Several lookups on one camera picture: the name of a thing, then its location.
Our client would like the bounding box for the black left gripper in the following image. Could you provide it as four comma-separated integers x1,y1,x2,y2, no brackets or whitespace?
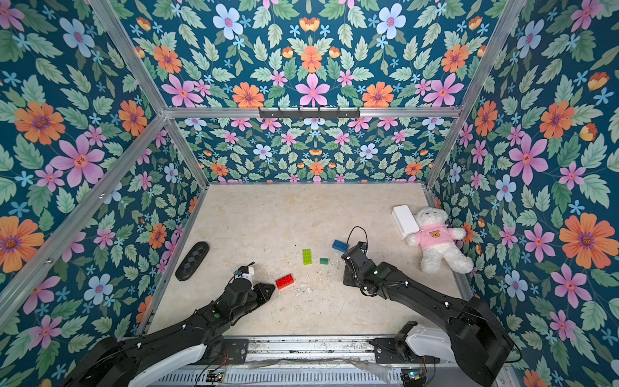
229,283,277,322

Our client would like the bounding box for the blue lego brick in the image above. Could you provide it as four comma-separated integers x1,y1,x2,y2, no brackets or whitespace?
332,240,348,253

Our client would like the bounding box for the red lego brick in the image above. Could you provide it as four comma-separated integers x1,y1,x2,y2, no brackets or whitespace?
276,274,295,290

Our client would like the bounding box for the lime green lego brick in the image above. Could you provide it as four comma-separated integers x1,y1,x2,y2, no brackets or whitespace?
302,248,313,265

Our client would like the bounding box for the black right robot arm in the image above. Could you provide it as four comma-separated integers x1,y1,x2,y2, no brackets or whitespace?
342,245,515,386

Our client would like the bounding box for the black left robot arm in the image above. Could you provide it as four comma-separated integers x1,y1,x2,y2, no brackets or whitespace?
61,277,276,386

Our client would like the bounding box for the white rectangular box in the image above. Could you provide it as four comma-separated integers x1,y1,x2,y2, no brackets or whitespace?
392,205,420,238

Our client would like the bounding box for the black oval remote pad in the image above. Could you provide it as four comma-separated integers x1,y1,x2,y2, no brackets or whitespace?
175,241,211,282

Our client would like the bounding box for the white teddy bear pink shirt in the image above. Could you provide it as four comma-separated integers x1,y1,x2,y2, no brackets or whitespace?
406,207,474,274

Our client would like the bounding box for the left small circuit board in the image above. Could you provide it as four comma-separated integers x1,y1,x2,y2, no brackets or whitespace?
204,370,225,383

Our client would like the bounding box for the small circuit board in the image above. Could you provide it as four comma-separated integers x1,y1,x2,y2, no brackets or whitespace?
401,369,427,387
204,370,225,383

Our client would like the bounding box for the right small circuit board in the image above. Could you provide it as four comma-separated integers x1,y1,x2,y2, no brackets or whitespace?
401,369,427,387

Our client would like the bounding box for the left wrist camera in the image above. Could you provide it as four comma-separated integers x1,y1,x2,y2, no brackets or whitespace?
234,262,255,285

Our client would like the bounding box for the aluminium front rail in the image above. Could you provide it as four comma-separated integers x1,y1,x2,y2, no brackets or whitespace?
144,334,511,369

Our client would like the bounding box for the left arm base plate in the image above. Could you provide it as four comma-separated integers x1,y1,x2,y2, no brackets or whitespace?
200,338,249,365

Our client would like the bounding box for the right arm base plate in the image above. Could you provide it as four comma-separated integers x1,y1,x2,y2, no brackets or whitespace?
368,337,440,364

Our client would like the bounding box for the black wall hook rail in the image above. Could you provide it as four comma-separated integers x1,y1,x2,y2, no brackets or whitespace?
258,107,361,119

